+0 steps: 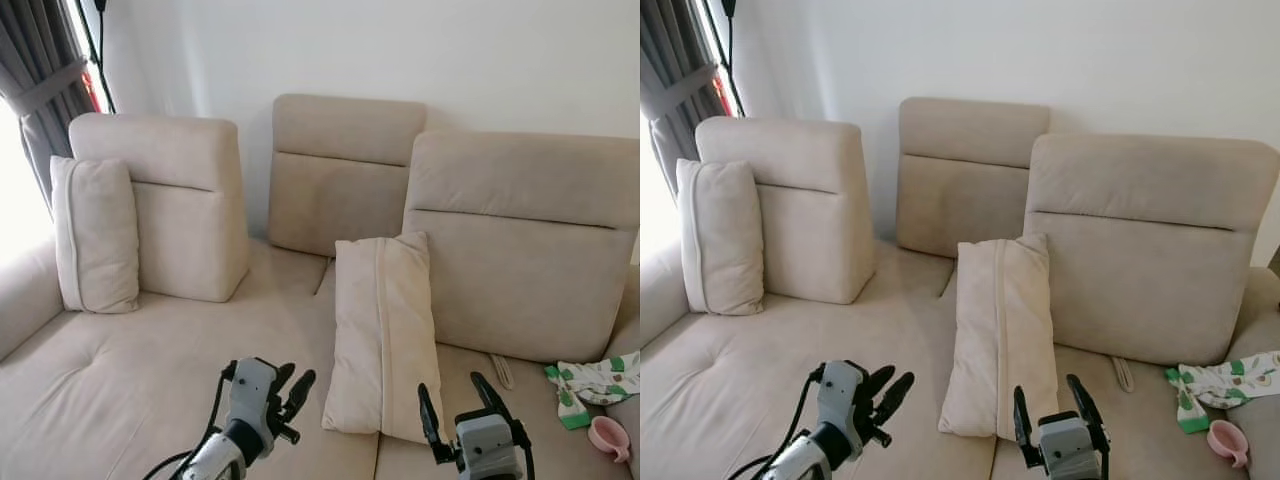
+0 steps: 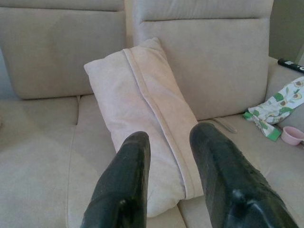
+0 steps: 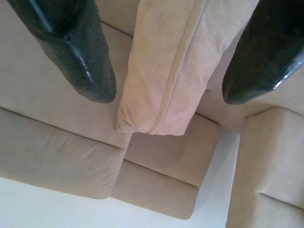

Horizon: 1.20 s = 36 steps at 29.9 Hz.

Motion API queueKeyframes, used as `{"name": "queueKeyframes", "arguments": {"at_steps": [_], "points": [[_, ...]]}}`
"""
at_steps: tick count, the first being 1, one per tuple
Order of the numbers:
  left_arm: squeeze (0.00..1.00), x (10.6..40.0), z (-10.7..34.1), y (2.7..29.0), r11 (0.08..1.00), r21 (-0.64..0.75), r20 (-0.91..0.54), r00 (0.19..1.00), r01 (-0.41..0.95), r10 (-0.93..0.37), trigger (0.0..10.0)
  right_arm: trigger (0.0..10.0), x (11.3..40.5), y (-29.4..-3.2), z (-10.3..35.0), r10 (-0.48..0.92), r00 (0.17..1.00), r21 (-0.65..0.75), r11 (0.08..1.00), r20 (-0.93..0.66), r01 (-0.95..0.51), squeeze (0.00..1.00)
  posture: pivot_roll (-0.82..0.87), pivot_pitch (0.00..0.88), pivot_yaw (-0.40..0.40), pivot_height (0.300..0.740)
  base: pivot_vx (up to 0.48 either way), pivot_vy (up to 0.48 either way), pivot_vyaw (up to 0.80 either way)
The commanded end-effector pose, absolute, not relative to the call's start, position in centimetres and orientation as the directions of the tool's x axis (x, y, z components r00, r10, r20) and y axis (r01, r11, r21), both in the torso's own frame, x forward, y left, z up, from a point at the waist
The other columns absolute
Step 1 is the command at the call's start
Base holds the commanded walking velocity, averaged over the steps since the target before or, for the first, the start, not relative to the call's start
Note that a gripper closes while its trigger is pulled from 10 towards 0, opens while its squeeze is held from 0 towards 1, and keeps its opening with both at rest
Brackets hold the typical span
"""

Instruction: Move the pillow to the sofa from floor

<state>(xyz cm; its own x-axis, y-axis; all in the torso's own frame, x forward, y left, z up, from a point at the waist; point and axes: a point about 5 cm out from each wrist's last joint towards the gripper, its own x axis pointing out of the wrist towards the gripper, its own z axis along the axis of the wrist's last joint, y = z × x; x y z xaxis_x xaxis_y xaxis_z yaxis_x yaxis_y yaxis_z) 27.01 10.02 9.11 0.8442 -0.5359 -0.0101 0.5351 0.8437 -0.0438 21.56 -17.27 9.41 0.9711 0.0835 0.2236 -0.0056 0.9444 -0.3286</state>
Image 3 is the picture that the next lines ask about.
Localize beige fabric sofa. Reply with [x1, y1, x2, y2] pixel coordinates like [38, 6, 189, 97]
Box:
[0, 0, 304, 219]

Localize beige pink piped pillow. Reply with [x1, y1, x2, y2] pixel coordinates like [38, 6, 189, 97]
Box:
[115, 0, 260, 137]

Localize wide beige sofa seat cushion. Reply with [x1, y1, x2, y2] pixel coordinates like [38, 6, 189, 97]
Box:
[0, 21, 133, 200]

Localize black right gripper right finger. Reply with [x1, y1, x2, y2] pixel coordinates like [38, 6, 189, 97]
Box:
[222, 0, 304, 105]

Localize narrow beige sofa seat cushion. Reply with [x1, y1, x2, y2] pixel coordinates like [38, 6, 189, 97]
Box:
[122, 111, 221, 189]

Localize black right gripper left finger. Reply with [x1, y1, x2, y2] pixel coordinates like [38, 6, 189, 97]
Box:
[6, 0, 117, 104]

